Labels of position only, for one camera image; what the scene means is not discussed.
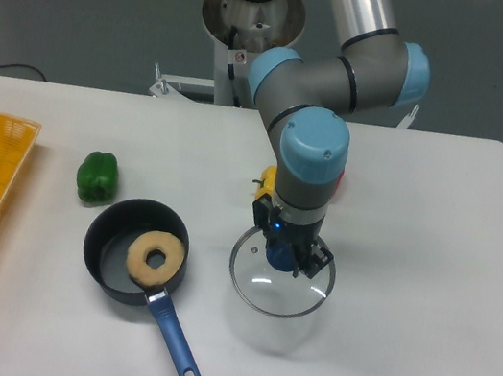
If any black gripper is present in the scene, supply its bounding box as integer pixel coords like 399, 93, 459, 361
252, 198, 334, 278

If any glass pot lid blue knob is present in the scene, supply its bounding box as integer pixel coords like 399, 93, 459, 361
221, 222, 344, 327

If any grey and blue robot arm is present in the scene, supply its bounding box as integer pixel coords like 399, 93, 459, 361
202, 0, 430, 277

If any red bell pepper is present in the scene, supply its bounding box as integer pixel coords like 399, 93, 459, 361
332, 168, 346, 200

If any yellow bell pepper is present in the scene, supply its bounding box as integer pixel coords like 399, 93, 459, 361
252, 165, 277, 201

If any beige donut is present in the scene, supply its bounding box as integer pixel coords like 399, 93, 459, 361
126, 230, 186, 290

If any green bell pepper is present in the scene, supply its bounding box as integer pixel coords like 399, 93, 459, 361
76, 151, 119, 204

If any white bracket with bolt right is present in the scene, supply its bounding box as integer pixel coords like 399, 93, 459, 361
396, 104, 419, 130

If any white bracket with bolt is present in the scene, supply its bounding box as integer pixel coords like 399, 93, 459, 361
148, 62, 215, 104
396, 104, 419, 130

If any dark pot with blue handle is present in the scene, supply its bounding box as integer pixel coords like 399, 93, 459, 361
83, 199, 201, 376

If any white bracket with bolt left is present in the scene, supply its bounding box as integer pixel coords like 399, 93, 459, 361
148, 62, 215, 104

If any black cable on floor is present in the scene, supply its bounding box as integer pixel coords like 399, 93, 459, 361
0, 60, 50, 82

